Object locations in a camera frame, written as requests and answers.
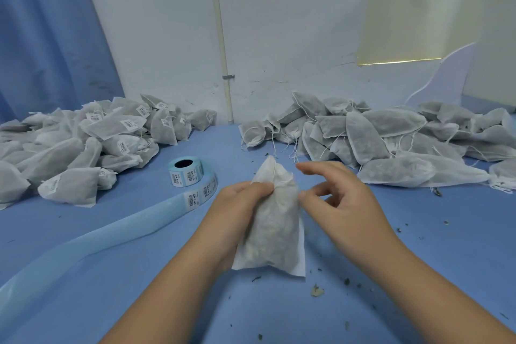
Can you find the person's left hand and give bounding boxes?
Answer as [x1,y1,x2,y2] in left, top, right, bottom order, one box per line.
[194,181,276,270]

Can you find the person's right hand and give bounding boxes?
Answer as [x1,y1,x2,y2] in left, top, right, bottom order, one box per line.
[294,161,402,275]

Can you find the white sachet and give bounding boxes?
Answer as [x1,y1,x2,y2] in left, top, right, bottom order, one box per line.
[231,154,308,278]

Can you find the blue label roll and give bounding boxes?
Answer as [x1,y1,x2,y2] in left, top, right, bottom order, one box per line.
[0,156,219,334]

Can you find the pile of unlabelled herb bags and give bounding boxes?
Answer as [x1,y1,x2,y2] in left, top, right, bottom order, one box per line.
[239,92,516,191]

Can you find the pile of labelled herb bags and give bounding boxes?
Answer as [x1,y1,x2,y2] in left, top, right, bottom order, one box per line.
[0,95,219,211]

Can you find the person's right forearm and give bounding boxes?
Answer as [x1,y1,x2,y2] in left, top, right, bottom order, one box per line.
[367,245,516,344]

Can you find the person's left forearm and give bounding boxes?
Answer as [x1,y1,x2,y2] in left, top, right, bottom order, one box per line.
[101,245,231,344]

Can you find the white curved board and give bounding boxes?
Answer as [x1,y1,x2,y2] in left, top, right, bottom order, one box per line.
[405,43,477,108]

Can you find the large beige panel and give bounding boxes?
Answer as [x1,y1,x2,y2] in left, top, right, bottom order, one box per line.
[463,0,516,112]

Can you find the blue curtain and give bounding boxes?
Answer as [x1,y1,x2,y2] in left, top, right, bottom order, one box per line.
[0,0,126,124]

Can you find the white wall pipe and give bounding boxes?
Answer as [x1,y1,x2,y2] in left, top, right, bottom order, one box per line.
[207,0,237,125]

